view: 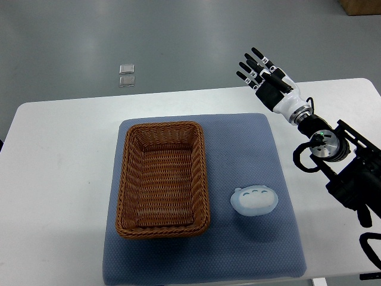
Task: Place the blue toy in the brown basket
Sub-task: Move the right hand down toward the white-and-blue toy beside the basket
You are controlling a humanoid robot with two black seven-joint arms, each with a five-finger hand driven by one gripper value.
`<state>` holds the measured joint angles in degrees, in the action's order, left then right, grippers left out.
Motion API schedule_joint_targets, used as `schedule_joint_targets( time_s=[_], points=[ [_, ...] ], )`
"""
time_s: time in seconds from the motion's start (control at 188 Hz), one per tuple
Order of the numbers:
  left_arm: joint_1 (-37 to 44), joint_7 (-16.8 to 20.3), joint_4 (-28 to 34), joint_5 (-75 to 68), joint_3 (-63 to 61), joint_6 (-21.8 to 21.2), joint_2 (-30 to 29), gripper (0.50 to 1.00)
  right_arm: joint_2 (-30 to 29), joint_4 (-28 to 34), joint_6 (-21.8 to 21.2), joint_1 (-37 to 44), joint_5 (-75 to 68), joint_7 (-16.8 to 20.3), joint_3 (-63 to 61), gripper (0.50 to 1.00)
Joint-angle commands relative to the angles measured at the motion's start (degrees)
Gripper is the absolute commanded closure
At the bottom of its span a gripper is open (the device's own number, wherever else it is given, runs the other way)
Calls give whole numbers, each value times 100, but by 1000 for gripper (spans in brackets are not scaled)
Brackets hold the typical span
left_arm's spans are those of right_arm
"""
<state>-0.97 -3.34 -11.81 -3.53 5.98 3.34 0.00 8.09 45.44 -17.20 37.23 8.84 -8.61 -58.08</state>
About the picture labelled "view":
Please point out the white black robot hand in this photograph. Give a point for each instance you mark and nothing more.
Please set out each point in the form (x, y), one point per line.
(274, 89)

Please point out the blue white plush toy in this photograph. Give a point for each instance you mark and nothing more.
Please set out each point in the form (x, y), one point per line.
(254, 200)

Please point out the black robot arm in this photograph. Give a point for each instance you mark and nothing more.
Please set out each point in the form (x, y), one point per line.
(349, 161)

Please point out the brown wicker basket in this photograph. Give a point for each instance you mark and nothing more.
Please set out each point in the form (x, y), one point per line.
(163, 189)

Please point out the brown cardboard box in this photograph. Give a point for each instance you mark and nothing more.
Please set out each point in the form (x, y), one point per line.
(361, 7)

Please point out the upper metal floor plate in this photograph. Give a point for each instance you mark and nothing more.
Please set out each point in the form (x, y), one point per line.
(127, 69)

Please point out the blue cloth mat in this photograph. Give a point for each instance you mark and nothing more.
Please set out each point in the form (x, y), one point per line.
(240, 152)

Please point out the black table bracket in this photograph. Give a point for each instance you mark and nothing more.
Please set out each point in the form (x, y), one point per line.
(370, 276)

